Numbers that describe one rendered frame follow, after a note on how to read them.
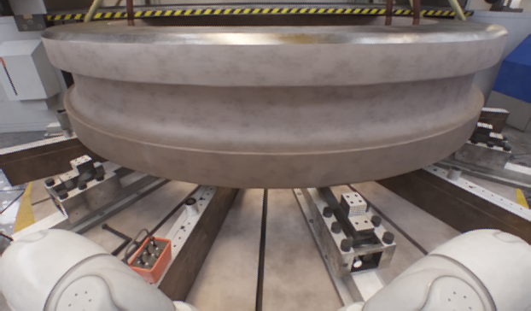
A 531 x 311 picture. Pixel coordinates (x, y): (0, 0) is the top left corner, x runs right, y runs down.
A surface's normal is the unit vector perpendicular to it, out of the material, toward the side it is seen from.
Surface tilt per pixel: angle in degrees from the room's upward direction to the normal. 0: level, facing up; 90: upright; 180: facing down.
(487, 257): 2
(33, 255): 10
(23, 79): 90
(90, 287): 27
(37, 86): 90
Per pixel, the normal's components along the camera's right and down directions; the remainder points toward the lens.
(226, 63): -0.11, 0.47
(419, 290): -0.79, -0.61
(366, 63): 0.18, 0.47
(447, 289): 0.00, -0.56
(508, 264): 0.14, -0.72
